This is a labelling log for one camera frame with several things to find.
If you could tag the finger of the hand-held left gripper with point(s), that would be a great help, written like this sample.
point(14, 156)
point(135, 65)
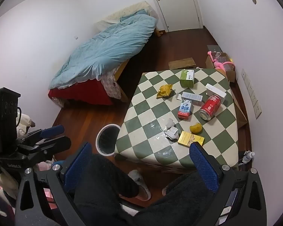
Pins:
point(53, 131)
point(56, 144)

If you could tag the light blue duvet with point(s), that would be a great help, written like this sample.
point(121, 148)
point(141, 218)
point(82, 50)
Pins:
point(103, 49)

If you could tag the person's leg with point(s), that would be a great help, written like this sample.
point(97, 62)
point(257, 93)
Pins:
point(101, 188)
point(179, 202)

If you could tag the open cardboard box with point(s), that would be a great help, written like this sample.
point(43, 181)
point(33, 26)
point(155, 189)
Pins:
point(230, 74)

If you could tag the red blue milk carton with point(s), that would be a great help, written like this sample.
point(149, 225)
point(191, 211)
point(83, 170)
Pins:
point(185, 110)

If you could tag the red bed sheet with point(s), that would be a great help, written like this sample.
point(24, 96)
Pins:
point(85, 91)

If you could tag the brown cardboard sheet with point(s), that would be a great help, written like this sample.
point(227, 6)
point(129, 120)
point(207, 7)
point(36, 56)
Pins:
point(240, 113)

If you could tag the red soda can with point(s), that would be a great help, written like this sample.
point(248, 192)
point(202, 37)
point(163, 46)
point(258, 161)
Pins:
point(210, 107)

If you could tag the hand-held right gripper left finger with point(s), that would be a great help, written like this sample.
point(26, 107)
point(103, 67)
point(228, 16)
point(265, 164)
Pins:
point(79, 163)

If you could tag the green white carton box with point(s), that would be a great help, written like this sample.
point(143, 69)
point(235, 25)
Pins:
point(186, 80)

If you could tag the yellow fruit peel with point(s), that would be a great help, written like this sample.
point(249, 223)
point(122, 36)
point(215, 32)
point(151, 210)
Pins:
point(195, 129)

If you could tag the cream mattress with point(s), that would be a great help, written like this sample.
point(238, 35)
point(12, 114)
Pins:
point(129, 9)

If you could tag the wooden bed frame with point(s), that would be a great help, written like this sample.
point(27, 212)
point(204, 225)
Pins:
point(122, 71)

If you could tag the person's left leg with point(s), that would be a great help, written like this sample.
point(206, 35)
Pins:
point(101, 188)

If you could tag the clear plastic water bottle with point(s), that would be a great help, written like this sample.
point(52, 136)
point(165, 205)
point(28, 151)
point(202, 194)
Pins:
point(248, 157)

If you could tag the pink white cloth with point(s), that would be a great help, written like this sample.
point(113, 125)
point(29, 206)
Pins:
point(2, 193)

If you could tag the white wall socket strip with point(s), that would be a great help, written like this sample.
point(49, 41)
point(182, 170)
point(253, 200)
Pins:
point(251, 94)

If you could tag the person's right leg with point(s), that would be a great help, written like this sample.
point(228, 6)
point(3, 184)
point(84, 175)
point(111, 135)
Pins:
point(179, 202)

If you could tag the yellow snack bag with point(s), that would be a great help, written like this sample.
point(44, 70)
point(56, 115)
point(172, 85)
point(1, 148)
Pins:
point(164, 91)

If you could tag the brown floor mat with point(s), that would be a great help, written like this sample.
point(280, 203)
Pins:
point(182, 63)

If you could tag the green checkered tablecloth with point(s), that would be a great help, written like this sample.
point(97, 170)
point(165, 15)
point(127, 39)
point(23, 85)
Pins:
point(153, 113)

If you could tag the light blue pillow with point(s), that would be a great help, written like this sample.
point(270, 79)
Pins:
point(132, 15)

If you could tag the white paper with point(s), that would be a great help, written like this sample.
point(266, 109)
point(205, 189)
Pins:
point(171, 133)

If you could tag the white door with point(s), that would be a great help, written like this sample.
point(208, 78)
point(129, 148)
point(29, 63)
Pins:
point(174, 4)

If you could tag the long plain white box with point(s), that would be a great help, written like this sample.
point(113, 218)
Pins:
point(217, 91)

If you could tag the pale patterned blanket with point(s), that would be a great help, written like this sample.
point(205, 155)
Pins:
point(110, 84)

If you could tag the white box with blue stripe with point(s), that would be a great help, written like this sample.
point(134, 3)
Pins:
point(191, 97)

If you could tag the yellow cigarette pack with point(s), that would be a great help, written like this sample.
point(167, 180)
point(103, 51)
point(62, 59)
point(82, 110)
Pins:
point(187, 138)

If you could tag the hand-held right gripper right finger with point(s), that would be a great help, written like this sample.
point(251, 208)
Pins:
point(204, 167)

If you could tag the white round trash bin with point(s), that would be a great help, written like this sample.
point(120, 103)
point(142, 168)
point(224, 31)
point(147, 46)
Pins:
point(97, 143)

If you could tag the grey fuzzy slipper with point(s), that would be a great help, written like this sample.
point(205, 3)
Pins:
point(143, 188)
point(167, 190)

